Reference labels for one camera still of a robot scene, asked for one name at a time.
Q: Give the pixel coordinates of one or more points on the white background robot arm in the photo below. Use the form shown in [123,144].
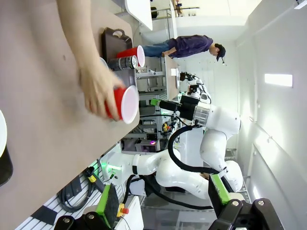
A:
[201,88]

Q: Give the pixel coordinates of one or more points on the black Pepsi can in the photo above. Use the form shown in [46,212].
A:
[122,62]

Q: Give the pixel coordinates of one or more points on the rectangular ceiling light panel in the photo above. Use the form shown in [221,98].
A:
[278,80]

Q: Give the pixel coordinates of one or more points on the white emergency stop box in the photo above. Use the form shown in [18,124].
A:
[130,215]

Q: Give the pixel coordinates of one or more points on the red plastic cup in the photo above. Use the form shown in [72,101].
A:
[140,55]
[127,105]

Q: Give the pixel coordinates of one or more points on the person's right forearm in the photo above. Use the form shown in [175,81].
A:
[76,31]

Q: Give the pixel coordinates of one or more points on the person's right hand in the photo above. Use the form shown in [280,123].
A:
[96,88]

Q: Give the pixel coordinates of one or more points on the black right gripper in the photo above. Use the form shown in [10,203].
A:
[189,107]

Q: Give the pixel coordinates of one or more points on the brown plastic serving tray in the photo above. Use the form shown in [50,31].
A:
[4,170]
[110,45]

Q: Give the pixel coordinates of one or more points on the aluminium frame shelving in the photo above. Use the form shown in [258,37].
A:
[149,115]

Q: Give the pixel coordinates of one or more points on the beige wooden desk top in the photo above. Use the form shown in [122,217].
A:
[171,79]

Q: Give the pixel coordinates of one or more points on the person in purple shirt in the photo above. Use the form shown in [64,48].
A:
[189,46]

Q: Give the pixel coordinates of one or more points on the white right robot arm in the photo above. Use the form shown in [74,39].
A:
[223,119]

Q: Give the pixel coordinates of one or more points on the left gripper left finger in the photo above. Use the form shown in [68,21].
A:
[110,203]

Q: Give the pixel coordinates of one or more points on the white rounded table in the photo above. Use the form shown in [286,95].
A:
[141,12]

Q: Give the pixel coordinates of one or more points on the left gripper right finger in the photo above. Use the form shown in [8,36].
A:
[219,191]

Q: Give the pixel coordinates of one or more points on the grey slotted aluminium base plate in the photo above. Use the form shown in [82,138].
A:
[48,210]

